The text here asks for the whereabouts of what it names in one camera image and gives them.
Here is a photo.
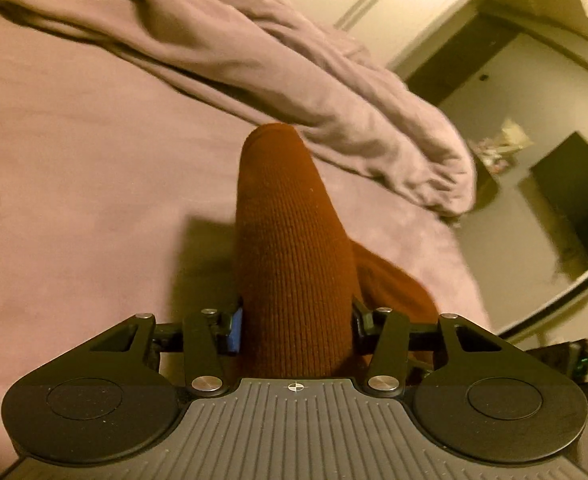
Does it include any brown knit sock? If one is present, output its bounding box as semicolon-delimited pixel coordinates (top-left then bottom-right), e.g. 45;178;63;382
234;122;441;379

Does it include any black flat screen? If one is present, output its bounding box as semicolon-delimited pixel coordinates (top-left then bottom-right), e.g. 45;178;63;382
528;131;588;282

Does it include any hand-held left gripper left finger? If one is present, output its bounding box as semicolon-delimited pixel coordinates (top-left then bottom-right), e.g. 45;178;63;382
86;305;245;397

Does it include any pile of small packets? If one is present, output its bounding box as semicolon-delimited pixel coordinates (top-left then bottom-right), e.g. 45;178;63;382
468;117;536;177

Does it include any crumpled purple blanket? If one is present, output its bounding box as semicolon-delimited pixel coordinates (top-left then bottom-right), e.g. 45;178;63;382
0;0;477;219

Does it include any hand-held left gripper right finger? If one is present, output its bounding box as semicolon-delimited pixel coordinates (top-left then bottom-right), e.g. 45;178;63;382
350;294;506;397

